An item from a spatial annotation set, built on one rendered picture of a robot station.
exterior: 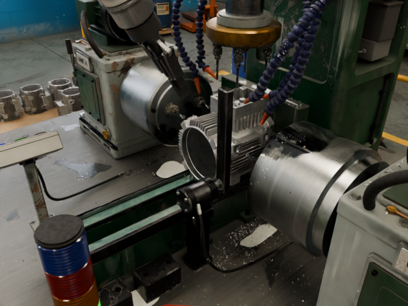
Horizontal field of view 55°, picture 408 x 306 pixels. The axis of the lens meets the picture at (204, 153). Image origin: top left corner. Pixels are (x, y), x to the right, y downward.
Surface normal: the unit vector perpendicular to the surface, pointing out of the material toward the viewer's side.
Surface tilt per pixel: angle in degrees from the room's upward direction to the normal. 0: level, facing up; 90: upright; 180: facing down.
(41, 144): 58
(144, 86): 51
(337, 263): 90
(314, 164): 32
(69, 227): 0
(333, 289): 90
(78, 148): 0
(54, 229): 0
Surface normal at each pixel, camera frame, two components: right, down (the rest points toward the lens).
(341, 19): -0.79, 0.32
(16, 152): 0.52, -0.11
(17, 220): 0.00, -0.86
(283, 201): -0.77, 0.11
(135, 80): -0.58, -0.36
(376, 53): 0.61, 0.41
